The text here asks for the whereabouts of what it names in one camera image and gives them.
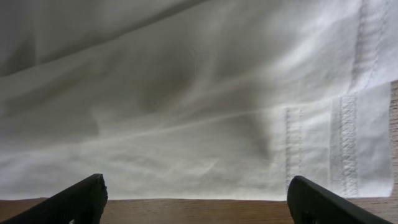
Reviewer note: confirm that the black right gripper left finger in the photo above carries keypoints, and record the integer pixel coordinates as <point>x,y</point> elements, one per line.
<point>82,203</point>

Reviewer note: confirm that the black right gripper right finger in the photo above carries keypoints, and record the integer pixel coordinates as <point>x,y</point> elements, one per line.
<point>310,203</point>

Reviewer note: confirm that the white t-shirt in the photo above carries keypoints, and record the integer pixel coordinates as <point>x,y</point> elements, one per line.
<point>197,99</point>

